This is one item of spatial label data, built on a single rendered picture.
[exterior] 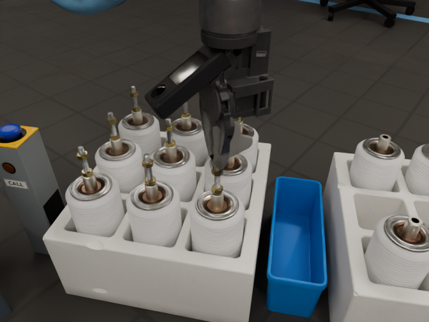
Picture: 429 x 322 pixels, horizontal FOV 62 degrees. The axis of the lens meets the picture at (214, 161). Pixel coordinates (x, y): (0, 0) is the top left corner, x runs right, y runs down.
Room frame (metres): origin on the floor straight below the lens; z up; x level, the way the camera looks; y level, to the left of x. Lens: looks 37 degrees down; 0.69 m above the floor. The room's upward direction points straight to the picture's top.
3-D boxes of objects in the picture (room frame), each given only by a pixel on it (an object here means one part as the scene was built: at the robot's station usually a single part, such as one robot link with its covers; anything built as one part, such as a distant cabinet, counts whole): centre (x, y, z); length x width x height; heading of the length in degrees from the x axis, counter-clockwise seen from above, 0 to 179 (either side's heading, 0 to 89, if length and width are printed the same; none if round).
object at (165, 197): (0.47, 0.11, 0.25); 0.08 x 0.08 x 0.01
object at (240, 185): (0.56, -0.03, 0.16); 0.10 x 0.10 x 0.18
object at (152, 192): (0.47, 0.11, 0.26); 0.02 x 0.02 x 0.03
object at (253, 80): (0.46, -0.03, 0.49); 0.09 x 0.08 x 0.12; 113
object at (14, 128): (0.57, 0.39, 0.32); 0.04 x 0.04 x 0.02
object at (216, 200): (0.45, 0.00, 0.26); 0.02 x 0.02 x 0.03
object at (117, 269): (0.59, 0.09, 0.09); 0.39 x 0.39 x 0.18; 79
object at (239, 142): (0.44, -0.03, 0.38); 0.06 x 0.03 x 0.09; 113
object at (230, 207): (0.45, 0.00, 0.25); 0.08 x 0.08 x 0.01
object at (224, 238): (0.45, 0.00, 0.16); 0.10 x 0.10 x 0.18
